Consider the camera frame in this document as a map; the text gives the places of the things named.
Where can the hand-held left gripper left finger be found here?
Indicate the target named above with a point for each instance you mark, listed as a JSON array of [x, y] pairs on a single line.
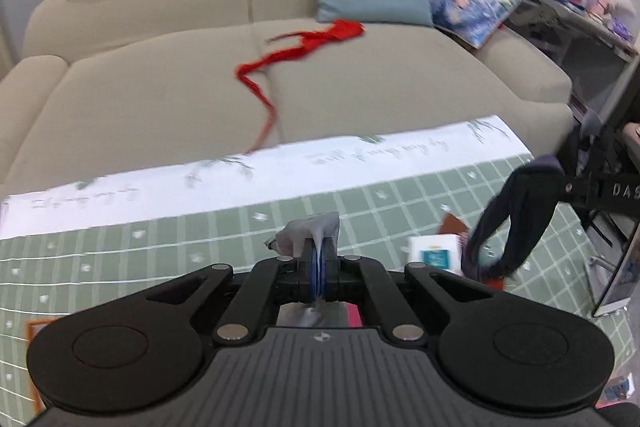
[[312, 269]]

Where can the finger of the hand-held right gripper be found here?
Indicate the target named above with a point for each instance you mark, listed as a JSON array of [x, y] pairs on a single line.
[[580, 191]]

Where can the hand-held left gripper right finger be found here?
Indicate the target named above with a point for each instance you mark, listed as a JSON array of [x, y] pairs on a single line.
[[327, 269]]

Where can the grey cloth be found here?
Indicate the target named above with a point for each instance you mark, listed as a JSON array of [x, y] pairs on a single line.
[[310, 229]]

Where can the navy cloth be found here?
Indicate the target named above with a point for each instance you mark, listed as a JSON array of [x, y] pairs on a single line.
[[530, 207]]

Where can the small white box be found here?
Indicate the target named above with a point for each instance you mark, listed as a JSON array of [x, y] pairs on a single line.
[[435, 252]]

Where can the red fabric item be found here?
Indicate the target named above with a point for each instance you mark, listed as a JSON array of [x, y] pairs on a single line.
[[495, 283]]

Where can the orange cardboard box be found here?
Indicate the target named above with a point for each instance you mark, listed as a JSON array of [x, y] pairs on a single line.
[[37, 323]]

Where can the clear box with red lid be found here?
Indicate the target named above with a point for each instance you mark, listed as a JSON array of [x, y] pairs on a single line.
[[355, 316]]

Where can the white tablet stand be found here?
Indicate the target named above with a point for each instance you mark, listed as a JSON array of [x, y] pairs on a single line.
[[600, 263]]

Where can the white tablet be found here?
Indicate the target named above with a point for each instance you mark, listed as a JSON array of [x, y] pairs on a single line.
[[625, 277]]

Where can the green checked tablecloth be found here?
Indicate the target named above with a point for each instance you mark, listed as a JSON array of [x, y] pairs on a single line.
[[150, 217]]

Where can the grey desk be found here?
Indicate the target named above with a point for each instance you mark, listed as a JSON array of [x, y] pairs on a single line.
[[550, 2]]

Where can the cartoon printed pillow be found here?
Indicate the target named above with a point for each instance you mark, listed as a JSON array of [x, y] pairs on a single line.
[[470, 7]]

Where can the red ribbon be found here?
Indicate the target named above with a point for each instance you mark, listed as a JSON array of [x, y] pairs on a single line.
[[345, 29]]

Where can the beige fabric sofa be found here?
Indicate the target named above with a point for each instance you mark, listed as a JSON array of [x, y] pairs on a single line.
[[150, 82]]

